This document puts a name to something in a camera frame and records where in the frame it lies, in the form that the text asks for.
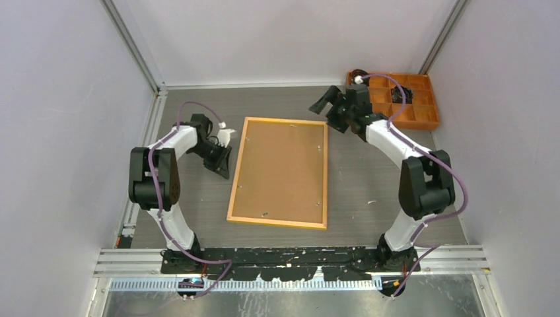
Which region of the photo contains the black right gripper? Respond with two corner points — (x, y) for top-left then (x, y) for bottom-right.
(308, 87), (353, 135)

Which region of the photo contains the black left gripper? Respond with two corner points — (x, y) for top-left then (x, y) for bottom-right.
(190, 141), (232, 179)

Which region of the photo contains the brown fibreboard backing board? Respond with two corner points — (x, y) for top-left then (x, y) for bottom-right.
(232, 121), (326, 225)

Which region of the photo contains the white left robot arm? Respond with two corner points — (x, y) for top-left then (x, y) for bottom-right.
(128, 114), (236, 273)

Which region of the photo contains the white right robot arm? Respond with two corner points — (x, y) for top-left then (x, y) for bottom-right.
(309, 84), (456, 271)

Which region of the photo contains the orange compartment tray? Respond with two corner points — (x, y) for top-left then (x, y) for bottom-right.
(366, 73), (440, 131)

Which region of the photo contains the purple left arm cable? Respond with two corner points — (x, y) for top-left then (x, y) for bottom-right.
(147, 101), (232, 299)

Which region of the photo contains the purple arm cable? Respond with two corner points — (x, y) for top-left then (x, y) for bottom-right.
(353, 73), (470, 299)
(147, 101), (232, 299)

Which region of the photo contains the black cable coil centre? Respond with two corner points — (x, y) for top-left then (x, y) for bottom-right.
(392, 85), (414, 104)

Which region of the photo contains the aluminium left side rail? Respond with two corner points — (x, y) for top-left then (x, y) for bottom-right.
(114, 85), (168, 249)

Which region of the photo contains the aluminium rail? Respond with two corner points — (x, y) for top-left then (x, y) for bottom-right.
(93, 246), (491, 293)
(114, 85), (168, 249)

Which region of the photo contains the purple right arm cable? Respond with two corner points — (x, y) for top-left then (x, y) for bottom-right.
(353, 73), (470, 299)

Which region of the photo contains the aluminium front rail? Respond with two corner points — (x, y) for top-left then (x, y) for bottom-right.
(93, 246), (491, 293)

